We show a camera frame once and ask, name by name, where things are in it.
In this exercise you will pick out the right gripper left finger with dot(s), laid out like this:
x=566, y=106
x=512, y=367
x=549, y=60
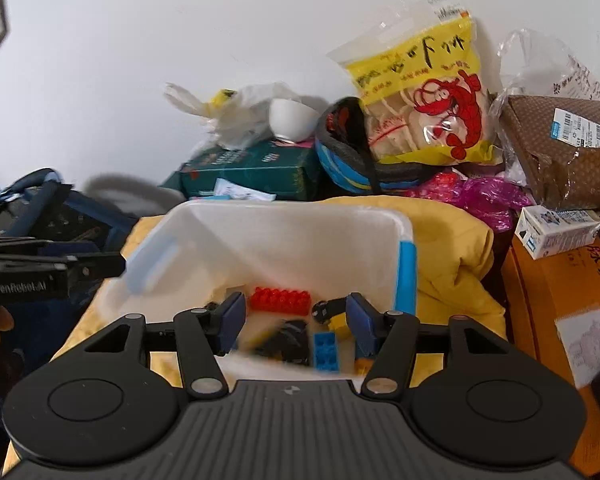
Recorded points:
x=202, y=334

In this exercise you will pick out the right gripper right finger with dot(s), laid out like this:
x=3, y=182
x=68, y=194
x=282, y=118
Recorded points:
x=390, y=339

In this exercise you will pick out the small blue studded block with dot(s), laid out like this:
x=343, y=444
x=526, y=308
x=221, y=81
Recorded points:
x=325, y=352

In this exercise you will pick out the black toy car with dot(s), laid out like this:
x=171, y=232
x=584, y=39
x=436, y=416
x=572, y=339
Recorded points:
x=289, y=343

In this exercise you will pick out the red studded block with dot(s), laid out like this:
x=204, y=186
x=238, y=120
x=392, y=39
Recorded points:
x=281, y=301

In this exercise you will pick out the translucent white plastic bin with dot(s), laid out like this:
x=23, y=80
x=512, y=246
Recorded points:
x=200, y=251

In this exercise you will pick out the white wipe packet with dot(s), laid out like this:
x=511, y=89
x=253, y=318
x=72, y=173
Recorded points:
x=231, y=191

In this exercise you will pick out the magenta plastic bag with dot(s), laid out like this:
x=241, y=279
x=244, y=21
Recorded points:
x=492, y=200

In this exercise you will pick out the small white carton box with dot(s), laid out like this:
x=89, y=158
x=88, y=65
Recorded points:
x=544, y=232

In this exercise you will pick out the dark green tissue pack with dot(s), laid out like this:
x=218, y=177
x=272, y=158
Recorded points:
x=286, y=171

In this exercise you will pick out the white plastic bag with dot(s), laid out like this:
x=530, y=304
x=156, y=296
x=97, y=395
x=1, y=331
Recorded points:
x=236, y=119

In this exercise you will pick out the white ceramic bowl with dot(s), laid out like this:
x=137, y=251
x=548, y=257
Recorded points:
x=291, y=121

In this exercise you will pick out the brown paper parcel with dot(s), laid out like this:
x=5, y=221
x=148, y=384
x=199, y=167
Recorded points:
x=561, y=176

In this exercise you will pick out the shrimp cracker snack bag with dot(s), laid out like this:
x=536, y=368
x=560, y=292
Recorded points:
x=418, y=76

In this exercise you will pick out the clear plastic bag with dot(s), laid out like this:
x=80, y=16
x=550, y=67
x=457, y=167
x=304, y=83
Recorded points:
x=534, y=64

